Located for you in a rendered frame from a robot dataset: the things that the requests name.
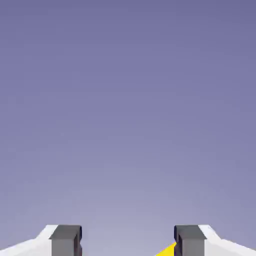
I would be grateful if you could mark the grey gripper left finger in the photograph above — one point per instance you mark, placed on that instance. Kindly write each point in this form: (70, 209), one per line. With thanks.
(64, 242)

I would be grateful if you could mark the large yellow box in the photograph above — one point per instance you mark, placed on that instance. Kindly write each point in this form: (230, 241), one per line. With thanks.
(168, 251)

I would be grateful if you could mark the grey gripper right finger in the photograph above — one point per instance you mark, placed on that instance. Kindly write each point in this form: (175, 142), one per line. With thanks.
(191, 243)

